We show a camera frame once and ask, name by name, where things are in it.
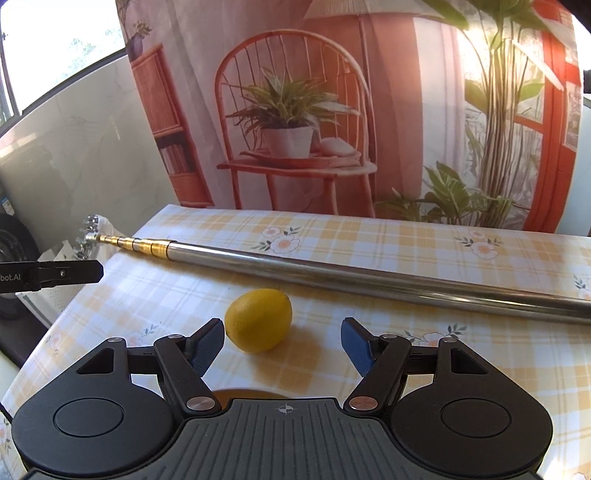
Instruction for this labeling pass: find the beige round plate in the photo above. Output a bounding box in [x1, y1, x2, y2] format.
[213, 388, 287, 409]

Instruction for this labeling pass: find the white perforated box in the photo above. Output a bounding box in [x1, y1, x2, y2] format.
[16, 240, 83, 328]

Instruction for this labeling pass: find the silver pole head fitting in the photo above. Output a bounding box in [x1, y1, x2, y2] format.
[74, 214, 115, 264]

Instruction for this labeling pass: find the black round appliance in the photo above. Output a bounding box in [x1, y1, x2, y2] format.
[1, 213, 47, 367]

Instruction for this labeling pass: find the plaid floral tablecloth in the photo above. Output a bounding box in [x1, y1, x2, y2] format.
[1, 205, 590, 479]

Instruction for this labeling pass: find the telescopic metal pole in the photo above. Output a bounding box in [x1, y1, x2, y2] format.
[97, 234, 590, 325]

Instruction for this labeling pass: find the large yellow grapefruit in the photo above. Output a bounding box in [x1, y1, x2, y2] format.
[224, 289, 293, 354]

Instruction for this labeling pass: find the window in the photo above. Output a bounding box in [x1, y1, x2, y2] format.
[1, 0, 125, 133]

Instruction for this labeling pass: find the printed room backdrop cloth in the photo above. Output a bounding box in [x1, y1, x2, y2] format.
[115, 1, 582, 233]

